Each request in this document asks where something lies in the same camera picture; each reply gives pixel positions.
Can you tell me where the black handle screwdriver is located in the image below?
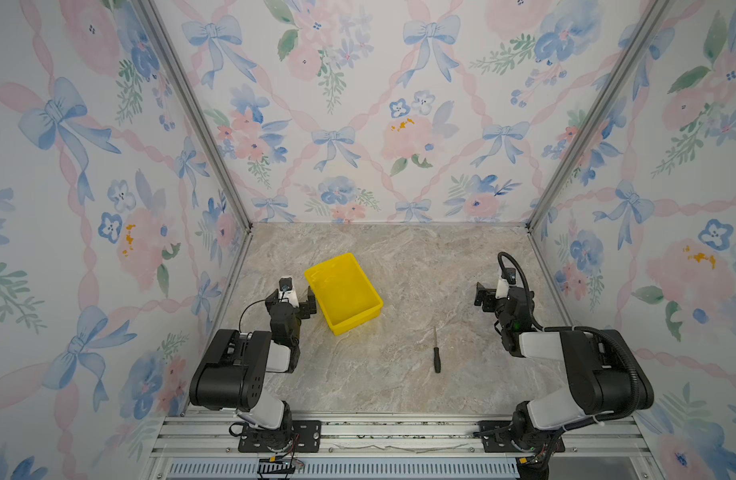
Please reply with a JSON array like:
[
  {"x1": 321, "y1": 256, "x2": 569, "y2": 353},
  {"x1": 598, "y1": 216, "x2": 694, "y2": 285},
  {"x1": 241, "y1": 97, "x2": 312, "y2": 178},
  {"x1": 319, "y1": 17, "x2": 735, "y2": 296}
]
[{"x1": 433, "y1": 327, "x2": 442, "y2": 374}]

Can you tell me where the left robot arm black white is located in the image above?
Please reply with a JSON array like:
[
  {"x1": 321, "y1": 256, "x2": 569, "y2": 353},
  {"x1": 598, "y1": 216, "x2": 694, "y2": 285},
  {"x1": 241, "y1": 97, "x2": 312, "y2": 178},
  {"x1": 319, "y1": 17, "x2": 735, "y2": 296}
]
[{"x1": 189, "y1": 278, "x2": 317, "y2": 452}]

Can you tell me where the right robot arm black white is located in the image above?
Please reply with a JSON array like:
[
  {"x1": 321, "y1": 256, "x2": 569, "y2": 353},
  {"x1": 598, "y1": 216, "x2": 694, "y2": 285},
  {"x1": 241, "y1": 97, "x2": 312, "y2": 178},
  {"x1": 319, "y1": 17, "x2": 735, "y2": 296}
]
[{"x1": 474, "y1": 280, "x2": 655, "y2": 454}]

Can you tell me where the yellow plastic bin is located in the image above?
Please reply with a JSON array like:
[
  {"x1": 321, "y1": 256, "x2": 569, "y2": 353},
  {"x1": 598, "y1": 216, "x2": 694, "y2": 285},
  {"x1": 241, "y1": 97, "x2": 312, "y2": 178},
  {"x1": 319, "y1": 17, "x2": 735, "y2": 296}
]
[{"x1": 305, "y1": 253, "x2": 384, "y2": 336}]

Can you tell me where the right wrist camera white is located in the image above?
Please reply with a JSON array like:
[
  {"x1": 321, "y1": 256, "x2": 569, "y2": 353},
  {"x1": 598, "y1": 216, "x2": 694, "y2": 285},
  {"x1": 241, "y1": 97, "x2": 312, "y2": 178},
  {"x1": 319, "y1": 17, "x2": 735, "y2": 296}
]
[{"x1": 495, "y1": 268, "x2": 517, "y2": 299}]

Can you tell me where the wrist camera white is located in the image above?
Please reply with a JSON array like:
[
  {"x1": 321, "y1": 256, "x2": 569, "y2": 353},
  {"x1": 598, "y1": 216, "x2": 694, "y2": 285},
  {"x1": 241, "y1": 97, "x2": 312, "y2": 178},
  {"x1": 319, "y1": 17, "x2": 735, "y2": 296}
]
[
  {"x1": 278, "y1": 276, "x2": 299, "y2": 308},
  {"x1": 495, "y1": 268, "x2": 517, "y2": 299}
]

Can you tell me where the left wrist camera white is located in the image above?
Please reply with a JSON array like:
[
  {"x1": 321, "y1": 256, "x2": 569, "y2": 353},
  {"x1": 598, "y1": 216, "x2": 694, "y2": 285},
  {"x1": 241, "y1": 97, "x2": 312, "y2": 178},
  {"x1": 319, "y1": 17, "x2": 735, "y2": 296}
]
[{"x1": 278, "y1": 276, "x2": 299, "y2": 308}]

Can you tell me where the thin black cable left arm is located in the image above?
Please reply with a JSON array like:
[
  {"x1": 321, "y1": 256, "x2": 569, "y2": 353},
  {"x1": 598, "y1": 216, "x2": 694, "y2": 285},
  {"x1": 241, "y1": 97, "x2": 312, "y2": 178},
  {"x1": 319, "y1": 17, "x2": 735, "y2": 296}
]
[{"x1": 238, "y1": 298, "x2": 272, "y2": 333}]

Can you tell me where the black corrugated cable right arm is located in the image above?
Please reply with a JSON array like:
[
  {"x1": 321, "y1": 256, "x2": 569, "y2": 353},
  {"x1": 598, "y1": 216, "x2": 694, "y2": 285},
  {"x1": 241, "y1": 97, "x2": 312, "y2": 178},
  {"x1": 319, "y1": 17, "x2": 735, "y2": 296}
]
[{"x1": 497, "y1": 251, "x2": 655, "y2": 421}]

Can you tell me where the aluminium rail frame base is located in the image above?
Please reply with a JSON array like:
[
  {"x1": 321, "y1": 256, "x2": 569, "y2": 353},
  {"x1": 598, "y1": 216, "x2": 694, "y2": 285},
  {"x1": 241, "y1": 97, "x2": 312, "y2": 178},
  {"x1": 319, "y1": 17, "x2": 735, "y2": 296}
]
[{"x1": 145, "y1": 410, "x2": 666, "y2": 480}]

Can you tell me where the right aluminium corner post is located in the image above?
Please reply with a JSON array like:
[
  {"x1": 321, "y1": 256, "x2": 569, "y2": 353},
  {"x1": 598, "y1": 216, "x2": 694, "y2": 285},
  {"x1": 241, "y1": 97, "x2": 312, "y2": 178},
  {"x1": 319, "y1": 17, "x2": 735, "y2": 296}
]
[{"x1": 526, "y1": 0, "x2": 672, "y2": 234}]

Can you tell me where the aluminium corner post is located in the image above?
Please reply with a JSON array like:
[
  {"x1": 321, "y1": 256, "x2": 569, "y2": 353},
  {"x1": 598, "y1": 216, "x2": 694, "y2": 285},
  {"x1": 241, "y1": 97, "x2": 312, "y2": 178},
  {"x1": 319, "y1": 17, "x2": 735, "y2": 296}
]
[
  {"x1": 132, "y1": 0, "x2": 252, "y2": 234},
  {"x1": 526, "y1": 0, "x2": 672, "y2": 234}
]

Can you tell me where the left aluminium corner post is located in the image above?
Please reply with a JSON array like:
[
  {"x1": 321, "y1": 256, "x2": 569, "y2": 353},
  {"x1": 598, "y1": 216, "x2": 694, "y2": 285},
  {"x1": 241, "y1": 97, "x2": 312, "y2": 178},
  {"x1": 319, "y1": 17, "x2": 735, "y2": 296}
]
[{"x1": 132, "y1": 0, "x2": 252, "y2": 234}]

